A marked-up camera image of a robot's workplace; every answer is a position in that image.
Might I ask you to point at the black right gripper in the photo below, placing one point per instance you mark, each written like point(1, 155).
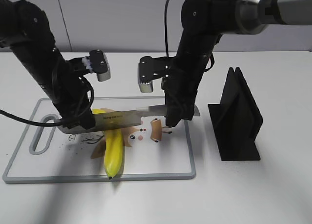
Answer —
point(181, 86)

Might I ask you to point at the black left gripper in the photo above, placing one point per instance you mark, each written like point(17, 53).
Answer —
point(70, 90)

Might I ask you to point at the knife with white handle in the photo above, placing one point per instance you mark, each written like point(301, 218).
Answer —
point(117, 119)

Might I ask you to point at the yellow plastic banana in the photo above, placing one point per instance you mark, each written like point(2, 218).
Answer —
point(111, 149)

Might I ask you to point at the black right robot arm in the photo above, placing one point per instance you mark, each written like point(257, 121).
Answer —
point(204, 22)

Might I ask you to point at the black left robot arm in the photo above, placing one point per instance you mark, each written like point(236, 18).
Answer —
point(25, 30)

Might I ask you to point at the black knife stand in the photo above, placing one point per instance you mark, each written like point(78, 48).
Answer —
point(236, 120)

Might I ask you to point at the white grey-rimmed cutting board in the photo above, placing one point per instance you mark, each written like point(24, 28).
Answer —
point(151, 151)

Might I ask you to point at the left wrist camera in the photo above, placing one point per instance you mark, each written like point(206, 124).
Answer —
point(97, 63)

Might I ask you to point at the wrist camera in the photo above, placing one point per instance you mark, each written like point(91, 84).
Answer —
point(150, 69)
point(97, 63)

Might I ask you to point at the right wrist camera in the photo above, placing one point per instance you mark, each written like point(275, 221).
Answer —
point(150, 69)

